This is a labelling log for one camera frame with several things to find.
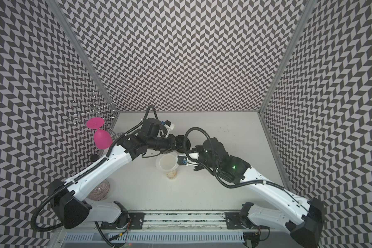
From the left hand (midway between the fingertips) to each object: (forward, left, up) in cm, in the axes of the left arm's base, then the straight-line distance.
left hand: (184, 147), depth 71 cm
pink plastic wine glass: (+7, +41, -2) cm, 42 cm away
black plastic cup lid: (+2, +1, 0) cm, 2 cm away
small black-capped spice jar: (+1, +49, -12) cm, 50 cm away
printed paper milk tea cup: (-6, +8, -19) cm, 21 cm away
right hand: (-2, -2, 0) cm, 3 cm away
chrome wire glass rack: (+27, +61, -2) cm, 67 cm away
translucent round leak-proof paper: (-3, +9, -10) cm, 13 cm away
